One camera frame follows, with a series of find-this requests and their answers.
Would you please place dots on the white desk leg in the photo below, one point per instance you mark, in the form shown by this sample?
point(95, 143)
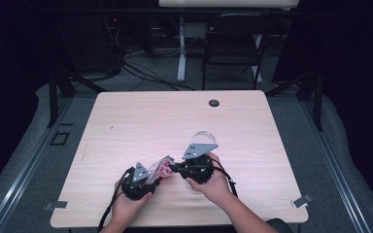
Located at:
point(182, 58)

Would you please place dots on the person's right hand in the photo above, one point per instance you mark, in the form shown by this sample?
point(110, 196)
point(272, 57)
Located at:
point(217, 189)

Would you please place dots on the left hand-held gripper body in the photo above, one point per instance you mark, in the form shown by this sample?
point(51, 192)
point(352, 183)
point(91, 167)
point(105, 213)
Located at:
point(137, 187)

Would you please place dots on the grey box under desk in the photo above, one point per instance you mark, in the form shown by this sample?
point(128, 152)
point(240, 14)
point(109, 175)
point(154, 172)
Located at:
point(194, 30)

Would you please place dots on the black folding chair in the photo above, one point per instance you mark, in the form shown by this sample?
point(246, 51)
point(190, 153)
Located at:
point(236, 35)

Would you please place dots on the grey tape piece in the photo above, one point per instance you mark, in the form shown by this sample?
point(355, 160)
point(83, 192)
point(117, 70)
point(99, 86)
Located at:
point(301, 200)
point(56, 205)

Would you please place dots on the dark computer case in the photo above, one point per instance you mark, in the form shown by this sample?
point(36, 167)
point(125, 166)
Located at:
point(90, 45)

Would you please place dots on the clear plastic container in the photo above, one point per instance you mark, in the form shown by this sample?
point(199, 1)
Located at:
point(207, 133)

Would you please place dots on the black metal stand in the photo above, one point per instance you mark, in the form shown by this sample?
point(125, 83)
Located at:
point(318, 106)
point(53, 103)

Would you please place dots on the round table grommet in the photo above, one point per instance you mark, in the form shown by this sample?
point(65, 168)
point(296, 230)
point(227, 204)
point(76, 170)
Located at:
point(213, 103)

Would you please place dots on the aluminium floor rail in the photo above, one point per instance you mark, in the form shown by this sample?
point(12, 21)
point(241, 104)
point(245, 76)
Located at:
point(343, 181)
point(13, 194)

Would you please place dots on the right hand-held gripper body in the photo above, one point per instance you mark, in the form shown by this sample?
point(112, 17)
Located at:
point(196, 170)

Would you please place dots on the clear printed plastic bag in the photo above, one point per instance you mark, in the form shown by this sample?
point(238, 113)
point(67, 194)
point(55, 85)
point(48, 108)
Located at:
point(162, 168)

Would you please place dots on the person's left hand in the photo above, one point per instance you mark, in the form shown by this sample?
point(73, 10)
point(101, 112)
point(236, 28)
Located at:
point(126, 207)

